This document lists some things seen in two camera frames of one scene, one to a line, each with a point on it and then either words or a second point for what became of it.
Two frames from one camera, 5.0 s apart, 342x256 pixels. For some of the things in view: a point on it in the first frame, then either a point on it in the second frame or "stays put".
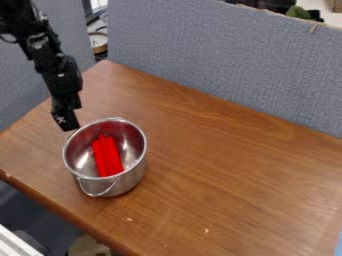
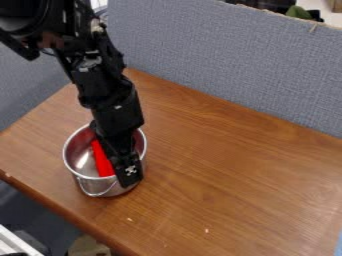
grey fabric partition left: x=25 y=88 stays put
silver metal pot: x=79 y=162 stays put
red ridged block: x=109 y=156 stays put
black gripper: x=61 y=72 -> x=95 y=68
